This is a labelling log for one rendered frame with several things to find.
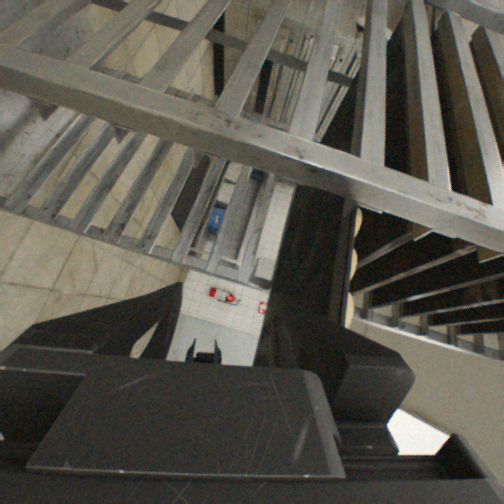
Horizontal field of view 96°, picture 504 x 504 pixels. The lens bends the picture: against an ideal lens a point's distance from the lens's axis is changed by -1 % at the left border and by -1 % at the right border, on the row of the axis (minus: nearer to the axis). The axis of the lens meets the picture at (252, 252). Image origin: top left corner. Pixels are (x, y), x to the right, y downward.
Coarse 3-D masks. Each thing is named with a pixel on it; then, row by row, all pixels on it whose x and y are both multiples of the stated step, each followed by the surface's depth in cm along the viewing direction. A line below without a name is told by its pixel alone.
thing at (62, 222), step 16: (0, 208) 61; (32, 208) 61; (48, 224) 63; (64, 224) 61; (128, 240) 62; (160, 256) 62; (192, 256) 63; (208, 272) 63; (224, 272) 63; (256, 288) 65; (384, 320) 65; (416, 336) 66; (432, 336) 66; (464, 352) 68; (496, 352) 67
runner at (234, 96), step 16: (272, 0) 39; (288, 0) 40; (272, 16) 37; (256, 32) 34; (272, 32) 35; (256, 48) 32; (240, 64) 30; (256, 64) 31; (240, 80) 29; (224, 96) 28; (240, 96) 28; (240, 112) 27
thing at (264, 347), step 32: (352, 96) 40; (352, 128) 35; (320, 192) 42; (288, 224) 66; (320, 224) 36; (352, 224) 25; (288, 256) 52; (320, 256) 32; (352, 256) 24; (288, 288) 43; (320, 288) 28; (256, 352) 55
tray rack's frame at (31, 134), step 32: (32, 0) 56; (96, 0) 66; (448, 0) 48; (480, 0) 48; (0, 32) 52; (64, 32) 66; (288, 64) 69; (0, 96) 56; (0, 128) 59; (32, 128) 67; (0, 160) 61; (32, 160) 70; (0, 192) 63
